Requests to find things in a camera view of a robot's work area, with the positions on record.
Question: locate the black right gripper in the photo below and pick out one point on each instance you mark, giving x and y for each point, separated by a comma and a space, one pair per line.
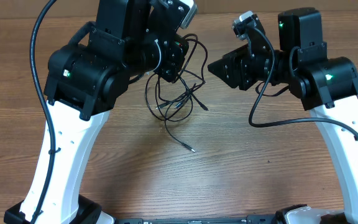
238, 63

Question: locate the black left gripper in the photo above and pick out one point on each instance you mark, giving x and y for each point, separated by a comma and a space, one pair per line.
174, 52

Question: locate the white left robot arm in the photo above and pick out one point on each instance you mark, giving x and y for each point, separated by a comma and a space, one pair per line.
85, 77

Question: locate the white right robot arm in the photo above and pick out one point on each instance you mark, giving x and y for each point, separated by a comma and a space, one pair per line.
326, 87

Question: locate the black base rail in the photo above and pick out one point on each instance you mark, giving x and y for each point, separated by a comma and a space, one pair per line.
194, 220

